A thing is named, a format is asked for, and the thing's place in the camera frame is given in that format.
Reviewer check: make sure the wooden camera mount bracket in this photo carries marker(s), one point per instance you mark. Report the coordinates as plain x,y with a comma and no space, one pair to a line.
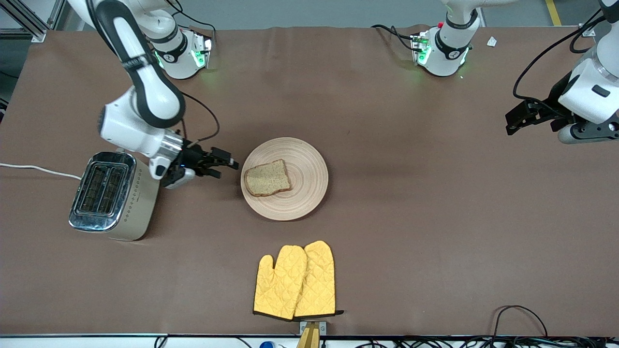
311,333

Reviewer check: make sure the base box green light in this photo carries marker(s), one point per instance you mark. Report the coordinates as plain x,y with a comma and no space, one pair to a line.
420,48
200,53

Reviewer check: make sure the left base box green light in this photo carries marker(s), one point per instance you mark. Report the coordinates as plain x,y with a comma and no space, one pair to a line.
420,48

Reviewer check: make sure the brown bread slice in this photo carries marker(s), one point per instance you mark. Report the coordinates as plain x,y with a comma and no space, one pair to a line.
268,179

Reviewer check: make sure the right base box green light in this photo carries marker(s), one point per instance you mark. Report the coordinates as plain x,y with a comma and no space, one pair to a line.
200,53

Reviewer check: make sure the yellow quilted oven mitt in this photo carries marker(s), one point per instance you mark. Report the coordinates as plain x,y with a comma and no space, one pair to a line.
278,285
319,280

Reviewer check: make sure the round wooden plate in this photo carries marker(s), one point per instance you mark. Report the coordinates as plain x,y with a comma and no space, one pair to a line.
304,169

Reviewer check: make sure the aluminium frame post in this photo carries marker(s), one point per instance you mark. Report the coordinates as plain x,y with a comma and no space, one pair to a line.
591,30
29,21

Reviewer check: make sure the beige chrome toaster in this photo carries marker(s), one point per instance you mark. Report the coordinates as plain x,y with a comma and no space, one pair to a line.
138,203

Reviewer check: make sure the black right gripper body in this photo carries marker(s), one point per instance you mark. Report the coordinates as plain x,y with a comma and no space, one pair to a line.
193,157

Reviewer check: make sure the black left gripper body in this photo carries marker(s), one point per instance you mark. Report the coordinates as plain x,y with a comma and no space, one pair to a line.
554,103

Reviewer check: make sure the small white paper scrap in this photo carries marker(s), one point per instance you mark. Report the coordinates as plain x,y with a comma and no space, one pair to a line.
492,41

